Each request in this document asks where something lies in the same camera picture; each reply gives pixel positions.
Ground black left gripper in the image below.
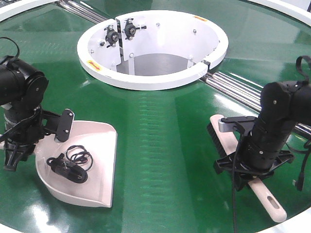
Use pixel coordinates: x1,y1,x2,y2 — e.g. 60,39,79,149
0,104,45,171

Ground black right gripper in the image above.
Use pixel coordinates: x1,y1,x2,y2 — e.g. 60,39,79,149
213,136,294,191

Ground beige hand brush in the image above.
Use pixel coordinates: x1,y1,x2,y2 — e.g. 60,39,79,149
210,114,287,223

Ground black usb cable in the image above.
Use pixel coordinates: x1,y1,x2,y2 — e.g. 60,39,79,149
46,145,94,184

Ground beige plastic dustpan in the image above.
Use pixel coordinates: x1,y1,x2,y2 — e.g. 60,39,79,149
34,120,117,208

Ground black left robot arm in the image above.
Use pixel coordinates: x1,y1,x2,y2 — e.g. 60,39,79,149
0,55,49,171

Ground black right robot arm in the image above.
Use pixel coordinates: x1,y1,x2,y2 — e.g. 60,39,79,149
209,81,311,191

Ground steel rollers right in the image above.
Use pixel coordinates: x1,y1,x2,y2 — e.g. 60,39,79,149
199,71,311,140

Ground steel rollers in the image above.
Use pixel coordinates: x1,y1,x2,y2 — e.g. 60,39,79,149
57,0,108,24
199,71,311,140

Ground yellow warning sticker front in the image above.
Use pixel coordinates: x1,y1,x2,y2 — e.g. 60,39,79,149
87,60,102,72

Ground yellow warning sticker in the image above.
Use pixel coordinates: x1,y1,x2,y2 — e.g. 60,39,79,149
87,60,102,72
193,16,208,22

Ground white outer rim left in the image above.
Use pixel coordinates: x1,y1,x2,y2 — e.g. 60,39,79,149
0,0,55,22

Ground white rim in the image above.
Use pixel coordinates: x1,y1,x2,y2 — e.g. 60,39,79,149
248,0,311,27
0,0,55,22

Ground black left flange bearing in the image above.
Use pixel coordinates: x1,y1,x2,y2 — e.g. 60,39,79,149
105,25,119,48

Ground black flange bearing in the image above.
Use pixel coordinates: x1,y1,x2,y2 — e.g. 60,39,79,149
122,18,147,40
105,25,119,48

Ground steel rollers top left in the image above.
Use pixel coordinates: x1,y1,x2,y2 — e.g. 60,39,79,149
57,0,108,24

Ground yellow warning sticker rear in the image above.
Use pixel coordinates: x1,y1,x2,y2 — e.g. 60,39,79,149
193,16,208,22

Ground black right flange bearing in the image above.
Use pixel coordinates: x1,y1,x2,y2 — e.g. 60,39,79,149
122,18,147,40

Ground white outer rim right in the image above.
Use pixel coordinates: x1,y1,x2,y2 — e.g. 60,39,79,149
248,0,311,27

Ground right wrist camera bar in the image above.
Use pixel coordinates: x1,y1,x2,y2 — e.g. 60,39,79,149
218,116,257,133

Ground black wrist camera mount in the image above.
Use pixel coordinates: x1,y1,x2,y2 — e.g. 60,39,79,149
42,109,74,143

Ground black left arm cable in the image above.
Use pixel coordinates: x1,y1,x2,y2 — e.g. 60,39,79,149
0,36,20,65

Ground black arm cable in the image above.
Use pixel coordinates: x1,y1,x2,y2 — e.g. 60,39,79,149
0,36,20,65
230,55,311,233

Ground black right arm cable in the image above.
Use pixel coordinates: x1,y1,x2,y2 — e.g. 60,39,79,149
230,55,311,233

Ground white inner conveyor ring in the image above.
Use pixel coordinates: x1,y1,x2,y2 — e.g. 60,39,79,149
77,10,229,91

